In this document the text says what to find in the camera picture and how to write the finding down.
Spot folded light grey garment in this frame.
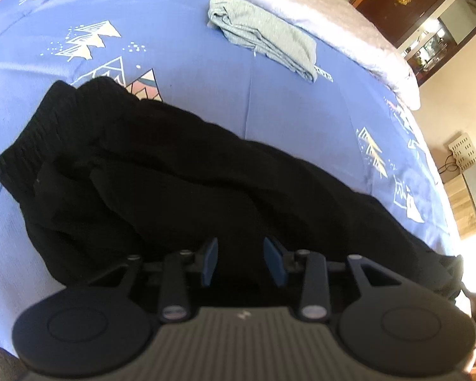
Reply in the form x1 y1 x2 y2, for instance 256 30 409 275
207 0 318 84

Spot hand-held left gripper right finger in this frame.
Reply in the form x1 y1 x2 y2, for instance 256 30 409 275
263 236 403 323

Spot black cable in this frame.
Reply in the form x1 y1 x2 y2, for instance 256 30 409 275
437 154 459 174

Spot black pants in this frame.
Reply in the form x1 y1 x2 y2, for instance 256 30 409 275
0 76 466 302

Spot blue printed bed sheet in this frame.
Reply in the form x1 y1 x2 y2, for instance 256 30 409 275
0 0 461 366

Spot dark wooden cabinet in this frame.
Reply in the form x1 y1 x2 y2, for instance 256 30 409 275
349 0 476 88

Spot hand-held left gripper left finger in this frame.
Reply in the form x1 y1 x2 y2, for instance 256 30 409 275
87 237 220 323

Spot white perforated box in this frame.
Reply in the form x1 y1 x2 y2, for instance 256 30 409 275
449 133 476 170

